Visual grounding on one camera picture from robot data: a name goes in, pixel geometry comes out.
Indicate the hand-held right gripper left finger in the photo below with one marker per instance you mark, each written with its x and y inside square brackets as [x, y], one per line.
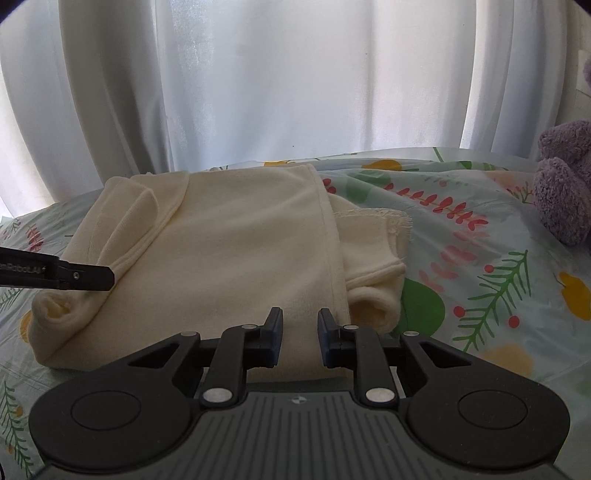
[277, 339]

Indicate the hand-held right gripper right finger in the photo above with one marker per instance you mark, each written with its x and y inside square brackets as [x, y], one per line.
[324, 339]

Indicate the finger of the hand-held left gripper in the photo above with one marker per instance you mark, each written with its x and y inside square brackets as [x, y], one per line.
[90, 278]

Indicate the cream knit sweater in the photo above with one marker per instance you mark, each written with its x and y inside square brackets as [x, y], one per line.
[231, 254]

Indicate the floral print bedsheet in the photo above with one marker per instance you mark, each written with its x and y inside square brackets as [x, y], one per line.
[489, 323]

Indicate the white curtain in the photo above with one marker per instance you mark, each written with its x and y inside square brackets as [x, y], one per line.
[295, 83]

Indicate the purple teddy bear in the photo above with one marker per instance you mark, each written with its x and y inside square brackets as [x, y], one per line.
[565, 194]

